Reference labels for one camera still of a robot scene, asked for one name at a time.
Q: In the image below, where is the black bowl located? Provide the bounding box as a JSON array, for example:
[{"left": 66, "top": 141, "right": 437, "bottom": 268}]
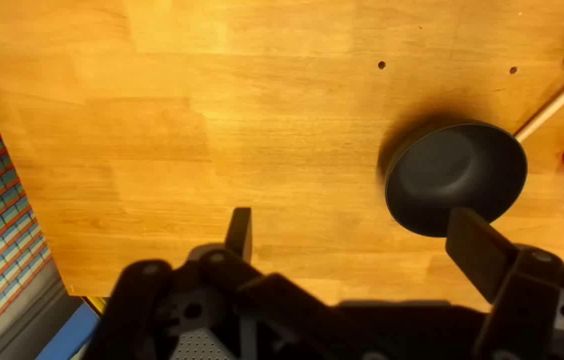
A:
[{"left": 382, "top": 118, "right": 529, "bottom": 238}]

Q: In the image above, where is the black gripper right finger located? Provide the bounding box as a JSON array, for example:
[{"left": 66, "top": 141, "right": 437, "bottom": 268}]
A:
[{"left": 443, "top": 206, "right": 564, "bottom": 360}]

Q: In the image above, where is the blue flat object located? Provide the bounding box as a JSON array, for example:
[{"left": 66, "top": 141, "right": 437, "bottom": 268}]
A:
[{"left": 34, "top": 302, "right": 99, "bottom": 360}]

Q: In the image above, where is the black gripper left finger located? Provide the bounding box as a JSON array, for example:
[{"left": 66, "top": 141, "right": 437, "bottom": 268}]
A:
[{"left": 83, "top": 206, "right": 337, "bottom": 360}]

